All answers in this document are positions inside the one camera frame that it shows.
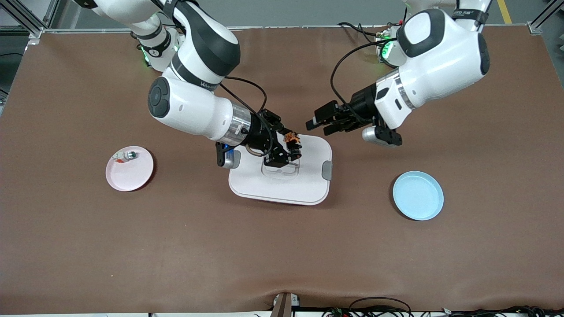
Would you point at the aluminium frame profile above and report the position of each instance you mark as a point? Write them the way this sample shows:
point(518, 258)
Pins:
point(26, 20)
point(544, 17)

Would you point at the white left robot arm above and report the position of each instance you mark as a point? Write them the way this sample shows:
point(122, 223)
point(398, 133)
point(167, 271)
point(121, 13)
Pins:
point(440, 66)

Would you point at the light blue round plate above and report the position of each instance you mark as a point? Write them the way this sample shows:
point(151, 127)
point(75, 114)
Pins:
point(418, 198)

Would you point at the brown camera mount post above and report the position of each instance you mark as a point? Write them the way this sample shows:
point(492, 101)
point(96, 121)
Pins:
point(284, 306)

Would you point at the white lidded storage box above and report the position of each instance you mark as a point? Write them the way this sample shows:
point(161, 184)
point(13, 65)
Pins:
point(308, 189)

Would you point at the pink round plate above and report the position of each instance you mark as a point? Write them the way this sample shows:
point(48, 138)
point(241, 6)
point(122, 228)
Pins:
point(128, 180)

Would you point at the green white push-button switch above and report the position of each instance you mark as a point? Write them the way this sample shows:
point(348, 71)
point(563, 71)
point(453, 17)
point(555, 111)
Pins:
point(131, 155)

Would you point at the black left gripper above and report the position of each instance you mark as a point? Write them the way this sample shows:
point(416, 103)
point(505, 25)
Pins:
point(362, 104)

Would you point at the brown table mat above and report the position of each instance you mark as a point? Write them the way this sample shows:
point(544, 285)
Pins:
point(282, 255)

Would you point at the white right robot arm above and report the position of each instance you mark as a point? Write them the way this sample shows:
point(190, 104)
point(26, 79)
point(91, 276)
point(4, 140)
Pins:
point(194, 110)

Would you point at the orange black push-button switch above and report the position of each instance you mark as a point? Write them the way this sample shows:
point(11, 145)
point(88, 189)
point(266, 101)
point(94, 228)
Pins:
point(291, 138)

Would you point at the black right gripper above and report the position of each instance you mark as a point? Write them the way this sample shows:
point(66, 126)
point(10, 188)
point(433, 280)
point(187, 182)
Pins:
point(263, 133)

